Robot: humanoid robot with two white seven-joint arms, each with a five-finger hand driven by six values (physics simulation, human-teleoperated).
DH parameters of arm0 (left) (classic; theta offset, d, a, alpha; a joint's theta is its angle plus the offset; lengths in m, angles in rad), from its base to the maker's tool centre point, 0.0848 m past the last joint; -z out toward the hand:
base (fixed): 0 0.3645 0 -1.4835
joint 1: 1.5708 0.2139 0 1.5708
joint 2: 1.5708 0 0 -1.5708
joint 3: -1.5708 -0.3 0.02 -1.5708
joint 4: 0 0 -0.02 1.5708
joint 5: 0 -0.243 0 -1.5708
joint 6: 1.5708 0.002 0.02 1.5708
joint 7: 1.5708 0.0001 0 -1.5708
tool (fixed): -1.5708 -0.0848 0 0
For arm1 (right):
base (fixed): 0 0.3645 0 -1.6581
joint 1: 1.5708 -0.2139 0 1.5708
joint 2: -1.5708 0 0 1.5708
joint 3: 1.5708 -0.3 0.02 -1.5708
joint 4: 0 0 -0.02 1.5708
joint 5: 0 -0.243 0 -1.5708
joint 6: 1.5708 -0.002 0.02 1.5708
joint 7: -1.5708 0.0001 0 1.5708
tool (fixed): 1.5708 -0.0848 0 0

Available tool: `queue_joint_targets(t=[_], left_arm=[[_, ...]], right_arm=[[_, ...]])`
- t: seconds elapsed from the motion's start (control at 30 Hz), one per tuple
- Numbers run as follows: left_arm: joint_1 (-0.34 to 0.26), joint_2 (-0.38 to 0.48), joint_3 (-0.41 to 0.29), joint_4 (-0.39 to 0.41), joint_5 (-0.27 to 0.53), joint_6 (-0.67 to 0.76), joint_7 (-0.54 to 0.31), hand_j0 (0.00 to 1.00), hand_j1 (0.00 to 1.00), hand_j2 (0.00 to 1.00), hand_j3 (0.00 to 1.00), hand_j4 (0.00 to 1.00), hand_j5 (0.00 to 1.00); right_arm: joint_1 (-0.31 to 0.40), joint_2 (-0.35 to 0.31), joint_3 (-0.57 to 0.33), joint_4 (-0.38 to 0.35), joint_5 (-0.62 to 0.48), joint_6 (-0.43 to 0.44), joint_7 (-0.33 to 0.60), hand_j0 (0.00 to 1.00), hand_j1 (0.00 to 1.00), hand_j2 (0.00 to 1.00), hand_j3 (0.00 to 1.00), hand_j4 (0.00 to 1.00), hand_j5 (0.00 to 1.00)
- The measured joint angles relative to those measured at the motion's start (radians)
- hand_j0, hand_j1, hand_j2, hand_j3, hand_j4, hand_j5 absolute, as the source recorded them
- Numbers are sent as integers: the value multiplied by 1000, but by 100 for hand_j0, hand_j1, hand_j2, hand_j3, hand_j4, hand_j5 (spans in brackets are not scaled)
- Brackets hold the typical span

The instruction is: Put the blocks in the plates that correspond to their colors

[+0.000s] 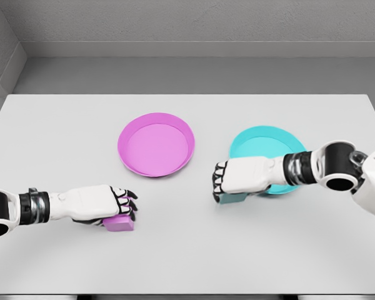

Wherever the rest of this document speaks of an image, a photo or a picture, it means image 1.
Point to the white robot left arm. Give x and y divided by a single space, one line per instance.
28 207

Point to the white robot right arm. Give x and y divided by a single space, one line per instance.
334 170

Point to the pink block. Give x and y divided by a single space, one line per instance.
118 223

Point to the pink plate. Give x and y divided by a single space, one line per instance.
156 145

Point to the teal plate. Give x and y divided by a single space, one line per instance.
259 143

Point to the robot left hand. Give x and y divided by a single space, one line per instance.
93 201

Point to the teal block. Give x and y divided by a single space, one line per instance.
232 198

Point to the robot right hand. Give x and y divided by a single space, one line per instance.
243 175

